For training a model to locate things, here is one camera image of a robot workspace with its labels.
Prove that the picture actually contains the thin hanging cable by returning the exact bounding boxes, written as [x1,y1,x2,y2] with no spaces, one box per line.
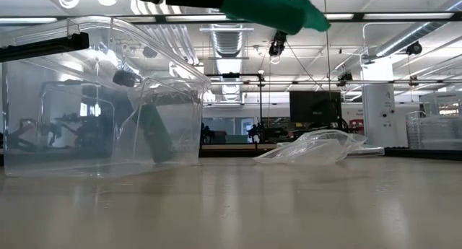
[322,0,332,98]

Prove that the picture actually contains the clear plastic bag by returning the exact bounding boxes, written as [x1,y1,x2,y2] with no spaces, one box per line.
[114,77,204,164]
[253,128,368,166]

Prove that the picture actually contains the black ceiling cable reel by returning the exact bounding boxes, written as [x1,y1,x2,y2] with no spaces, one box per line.
[336,71,354,87]
[142,45,159,59]
[405,40,424,56]
[268,29,288,58]

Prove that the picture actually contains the silver ventilation duct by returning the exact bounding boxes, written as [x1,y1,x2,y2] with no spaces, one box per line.
[375,0,462,58]
[200,6,250,102]

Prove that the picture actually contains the clear plastic container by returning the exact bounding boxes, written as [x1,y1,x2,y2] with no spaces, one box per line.
[405,91,462,151]

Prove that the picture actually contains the white building column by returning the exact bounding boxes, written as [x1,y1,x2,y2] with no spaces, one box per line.
[361,56,398,148]

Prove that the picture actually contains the red storage bins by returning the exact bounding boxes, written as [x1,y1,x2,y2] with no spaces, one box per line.
[348,118,365,135]

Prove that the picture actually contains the clear container with black clips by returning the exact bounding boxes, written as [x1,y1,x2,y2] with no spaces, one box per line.
[0,15,212,178]

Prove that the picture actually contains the black monitor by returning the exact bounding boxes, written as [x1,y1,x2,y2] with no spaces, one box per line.
[289,90,344,126]

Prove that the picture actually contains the black overhead light bar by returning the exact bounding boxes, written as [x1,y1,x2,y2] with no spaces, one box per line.
[0,11,462,25]

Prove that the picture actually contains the teal elastic bandage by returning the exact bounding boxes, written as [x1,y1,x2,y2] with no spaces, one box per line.
[219,0,331,36]

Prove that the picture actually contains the black station frame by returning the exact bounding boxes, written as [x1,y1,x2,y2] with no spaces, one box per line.
[204,72,264,149]

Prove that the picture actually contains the black aluminium table frame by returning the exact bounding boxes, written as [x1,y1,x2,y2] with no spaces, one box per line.
[197,147,462,161]

